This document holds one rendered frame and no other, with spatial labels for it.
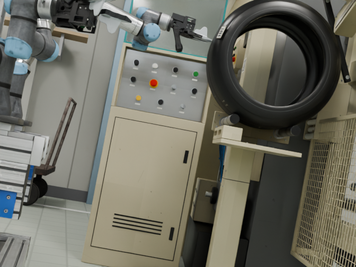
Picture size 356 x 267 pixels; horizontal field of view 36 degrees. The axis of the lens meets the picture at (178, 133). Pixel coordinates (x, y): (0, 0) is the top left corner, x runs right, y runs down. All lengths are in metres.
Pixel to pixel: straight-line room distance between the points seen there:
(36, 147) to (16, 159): 0.07
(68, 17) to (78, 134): 4.53
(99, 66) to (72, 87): 0.37
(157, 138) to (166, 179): 0.24
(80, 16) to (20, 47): 0.20
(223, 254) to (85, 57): 3.69
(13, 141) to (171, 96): 1.62
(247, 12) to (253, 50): 0.43
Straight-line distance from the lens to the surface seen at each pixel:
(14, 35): 1.64
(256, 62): 2.91
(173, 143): 3.17
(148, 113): 3.18
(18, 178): 1.77
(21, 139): 1.77
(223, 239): 2.88
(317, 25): 2.58
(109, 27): 1.62
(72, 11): 1.57
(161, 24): 2.57
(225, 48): 2.48
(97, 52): 6.14
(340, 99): 2.92
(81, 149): 6.08
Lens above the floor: 0.70
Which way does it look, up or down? 2 degrees up
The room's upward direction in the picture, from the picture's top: 11 degrees clockwise
